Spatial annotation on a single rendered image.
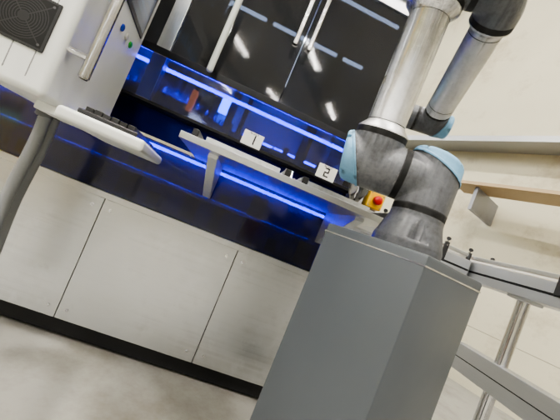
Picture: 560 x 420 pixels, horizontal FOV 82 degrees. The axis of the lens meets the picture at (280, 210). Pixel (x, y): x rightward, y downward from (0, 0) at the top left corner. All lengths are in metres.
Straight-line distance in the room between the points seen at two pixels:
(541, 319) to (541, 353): 0.27
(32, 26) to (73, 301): 0.95
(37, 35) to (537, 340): 3.65
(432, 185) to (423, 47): 0.28
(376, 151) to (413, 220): 0.16
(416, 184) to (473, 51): 0.36
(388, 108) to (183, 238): 0.92
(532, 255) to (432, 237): 3.02
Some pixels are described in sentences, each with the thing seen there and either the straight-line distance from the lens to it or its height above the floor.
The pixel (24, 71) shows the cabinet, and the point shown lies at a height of 0.84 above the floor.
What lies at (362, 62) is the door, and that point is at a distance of 1.57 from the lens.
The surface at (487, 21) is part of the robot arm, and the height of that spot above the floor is 1.31.
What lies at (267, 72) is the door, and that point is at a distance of 1.45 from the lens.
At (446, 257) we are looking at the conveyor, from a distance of 1.78.
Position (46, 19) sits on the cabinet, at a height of 0.96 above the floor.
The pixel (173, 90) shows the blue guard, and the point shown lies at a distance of 1.41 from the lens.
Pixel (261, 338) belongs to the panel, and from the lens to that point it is 1.43.
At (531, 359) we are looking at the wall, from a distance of 3.62.
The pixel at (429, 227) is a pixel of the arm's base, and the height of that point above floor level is 0.85.
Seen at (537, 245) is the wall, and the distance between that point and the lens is 3.73.
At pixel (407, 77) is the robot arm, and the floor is 1.13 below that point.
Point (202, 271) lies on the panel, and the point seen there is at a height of 0.45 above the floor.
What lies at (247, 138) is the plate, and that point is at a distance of 1.35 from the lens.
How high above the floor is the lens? 0.74
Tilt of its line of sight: 2 degrees up
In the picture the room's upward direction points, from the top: 22 degrees clockwise
